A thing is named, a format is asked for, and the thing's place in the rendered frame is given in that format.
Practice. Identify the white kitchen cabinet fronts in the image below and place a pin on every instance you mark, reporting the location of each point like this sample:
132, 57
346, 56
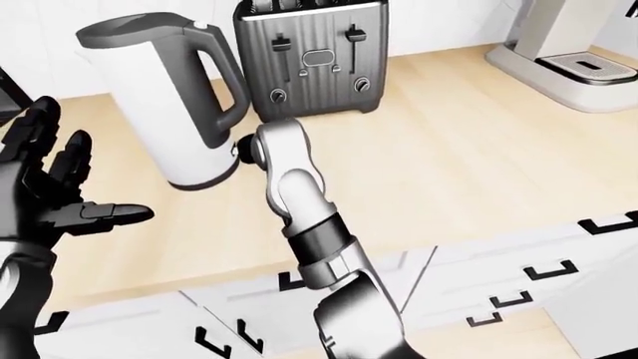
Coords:
473, 269

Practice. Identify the white coffee machine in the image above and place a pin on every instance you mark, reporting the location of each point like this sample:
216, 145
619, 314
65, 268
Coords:
573, 75

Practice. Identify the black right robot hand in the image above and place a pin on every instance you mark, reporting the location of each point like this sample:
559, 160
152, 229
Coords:
246, 149

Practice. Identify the grey ribbed four-slot toaster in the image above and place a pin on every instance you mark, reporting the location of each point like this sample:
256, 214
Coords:
319, 56

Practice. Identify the black appliance edge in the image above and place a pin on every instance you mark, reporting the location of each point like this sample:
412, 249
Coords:
7, 97

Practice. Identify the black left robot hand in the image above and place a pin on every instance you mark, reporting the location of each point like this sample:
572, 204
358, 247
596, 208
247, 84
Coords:
30, 187

